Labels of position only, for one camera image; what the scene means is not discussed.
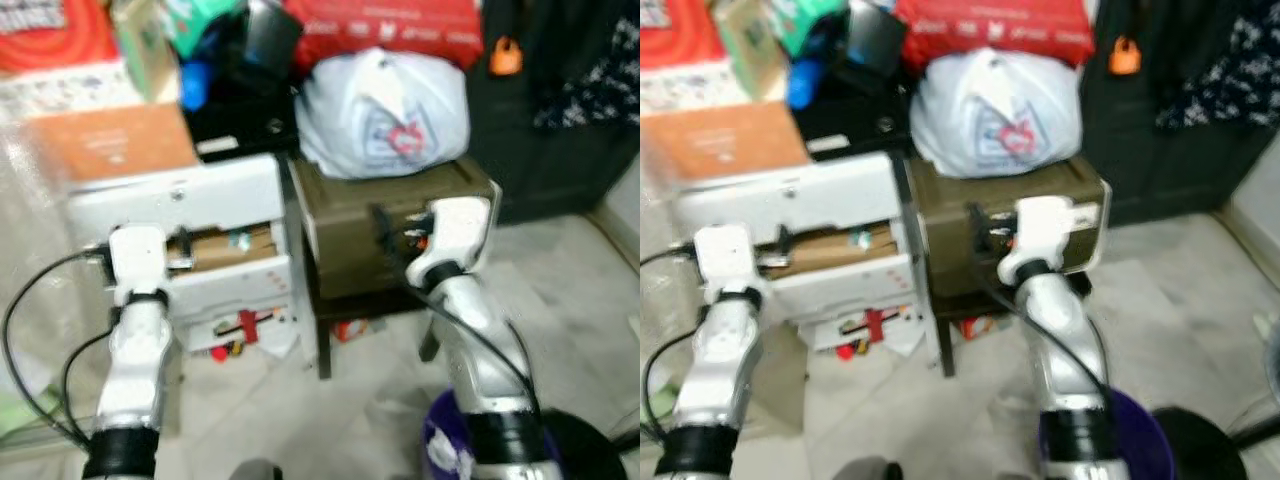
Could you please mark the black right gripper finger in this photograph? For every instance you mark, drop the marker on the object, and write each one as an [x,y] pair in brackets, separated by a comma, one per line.
[383,230]
[978,230]

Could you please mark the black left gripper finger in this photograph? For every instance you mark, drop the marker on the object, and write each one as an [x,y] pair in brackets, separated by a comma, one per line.
[185,245]
[785,246]

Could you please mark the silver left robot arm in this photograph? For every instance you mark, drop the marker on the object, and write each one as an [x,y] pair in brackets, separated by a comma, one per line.
[720,380]
[135,380]

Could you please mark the olive brown box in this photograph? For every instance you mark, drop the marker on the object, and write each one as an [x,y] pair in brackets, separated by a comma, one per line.
[350,220]
[950,220]

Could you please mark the white drawer unit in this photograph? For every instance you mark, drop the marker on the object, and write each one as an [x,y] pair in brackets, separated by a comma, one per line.
[200,200]
[800,200]

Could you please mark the red toy piece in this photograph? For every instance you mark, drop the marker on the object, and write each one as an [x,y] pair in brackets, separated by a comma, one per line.
[255,328]
[880,325]

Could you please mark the white plastic bag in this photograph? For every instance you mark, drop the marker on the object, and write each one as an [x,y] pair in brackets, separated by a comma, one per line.
[995,120]
[380,120]

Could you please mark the dark metal stand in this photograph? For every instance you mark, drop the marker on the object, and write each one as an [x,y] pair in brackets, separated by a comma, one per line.
[322,340]
[945,340]

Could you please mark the orange brown box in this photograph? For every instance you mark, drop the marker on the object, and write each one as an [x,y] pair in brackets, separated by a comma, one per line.
[725,140]
[110,140]

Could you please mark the black box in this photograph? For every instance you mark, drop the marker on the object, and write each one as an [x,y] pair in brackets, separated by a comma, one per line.
[250,100]
[860,100]

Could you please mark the blue bottle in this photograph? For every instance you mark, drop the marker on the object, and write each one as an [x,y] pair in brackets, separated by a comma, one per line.
[800,85]
[195,85]

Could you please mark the white floral printed box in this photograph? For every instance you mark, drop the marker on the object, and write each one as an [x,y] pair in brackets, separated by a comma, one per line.
[60,90]
[680,88]

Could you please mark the purple bucket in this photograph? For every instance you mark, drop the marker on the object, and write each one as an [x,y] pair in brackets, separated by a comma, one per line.
[1150,440]
[435,430]

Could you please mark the beige cardboard box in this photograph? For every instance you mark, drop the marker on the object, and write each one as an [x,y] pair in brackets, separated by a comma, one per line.
[145,50]
[750,50]

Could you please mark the red printed package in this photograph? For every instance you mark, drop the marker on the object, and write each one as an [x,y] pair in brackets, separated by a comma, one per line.
[390,30]
[1000,30]

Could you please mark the orange padlock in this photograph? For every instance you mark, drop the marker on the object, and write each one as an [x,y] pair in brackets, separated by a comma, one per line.
[505,58]
[1125,58]

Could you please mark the robot left leg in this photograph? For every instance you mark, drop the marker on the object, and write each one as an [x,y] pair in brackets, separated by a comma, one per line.
[255,470]
[870,470]

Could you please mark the green packet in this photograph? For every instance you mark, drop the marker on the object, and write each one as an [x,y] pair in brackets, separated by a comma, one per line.
[205,20]
[810,20]

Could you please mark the black white-flowered cloth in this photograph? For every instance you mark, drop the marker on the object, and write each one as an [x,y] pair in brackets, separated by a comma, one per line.
[1220,70]
[595,90]

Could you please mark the orange red printed bag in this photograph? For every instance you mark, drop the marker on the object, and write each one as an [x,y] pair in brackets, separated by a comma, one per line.
[50,30]
[670,30]

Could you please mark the black round bin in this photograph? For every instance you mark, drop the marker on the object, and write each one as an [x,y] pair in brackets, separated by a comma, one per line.
[1200,450]
[590,450]

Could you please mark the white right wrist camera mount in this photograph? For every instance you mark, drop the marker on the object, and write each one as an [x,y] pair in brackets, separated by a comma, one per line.
[455,235]
[1040,235]

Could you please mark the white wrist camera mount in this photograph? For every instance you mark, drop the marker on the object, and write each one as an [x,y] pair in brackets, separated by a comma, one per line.
[455,235]
[728,260]
[138,260]
[1040,235]

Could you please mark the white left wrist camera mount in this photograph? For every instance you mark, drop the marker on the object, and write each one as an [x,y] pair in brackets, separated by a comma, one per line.
[138,260]
[728,260]

